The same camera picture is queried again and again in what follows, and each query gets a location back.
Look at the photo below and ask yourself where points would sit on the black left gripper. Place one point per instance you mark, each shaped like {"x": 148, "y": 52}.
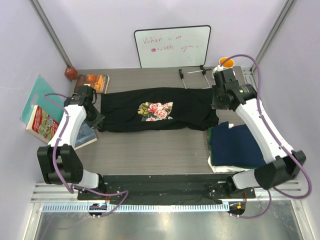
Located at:
{"x": 94, "y": 123}

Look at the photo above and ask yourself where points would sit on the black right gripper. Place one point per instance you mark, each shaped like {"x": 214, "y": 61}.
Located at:
{"x": 215, "y": 104}

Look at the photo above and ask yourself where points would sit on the teal plastic cutting board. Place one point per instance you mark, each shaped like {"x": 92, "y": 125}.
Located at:
{"x": 37, "y": 97}

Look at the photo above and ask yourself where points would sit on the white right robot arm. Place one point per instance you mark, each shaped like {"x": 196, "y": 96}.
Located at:
{"x": 282, "y": 162}

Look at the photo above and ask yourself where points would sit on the white mug orange inside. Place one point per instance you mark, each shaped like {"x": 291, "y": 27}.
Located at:
{"x": 223, "y": 64}

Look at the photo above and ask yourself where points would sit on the small whiteboard with red writing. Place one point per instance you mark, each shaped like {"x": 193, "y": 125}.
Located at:
{"x": 173, "y": 47}

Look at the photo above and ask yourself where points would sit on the black t shirt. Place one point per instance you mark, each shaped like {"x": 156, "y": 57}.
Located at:
{"x": 161, "y": 108}

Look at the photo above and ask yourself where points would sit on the orange brown cover book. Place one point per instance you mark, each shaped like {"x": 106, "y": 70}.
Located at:
{"x": 98, "y": 82}

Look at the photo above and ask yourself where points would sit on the red brown die block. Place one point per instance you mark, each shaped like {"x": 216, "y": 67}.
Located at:
{"x": 71, "y": 73}

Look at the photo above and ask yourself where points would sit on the navy folded t shirt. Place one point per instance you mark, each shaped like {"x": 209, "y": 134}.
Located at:
{"x": 232, "y": 145}

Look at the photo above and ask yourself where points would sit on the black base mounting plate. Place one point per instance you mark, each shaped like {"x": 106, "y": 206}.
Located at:
{"x": 172, "y": 188}

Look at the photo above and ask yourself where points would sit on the blue cover book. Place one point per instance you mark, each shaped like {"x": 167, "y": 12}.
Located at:
{"x": 86, "y": 135}

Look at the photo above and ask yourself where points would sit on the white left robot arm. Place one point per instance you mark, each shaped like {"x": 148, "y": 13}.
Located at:
{"x": 58, "y": 161}

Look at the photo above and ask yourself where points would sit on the red white cover book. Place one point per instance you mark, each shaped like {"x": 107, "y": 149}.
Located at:
{"x": 41, "y": 125}

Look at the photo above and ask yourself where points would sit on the white folded t shirt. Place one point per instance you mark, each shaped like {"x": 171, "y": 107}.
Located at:
{"x": 220, "y": 142}

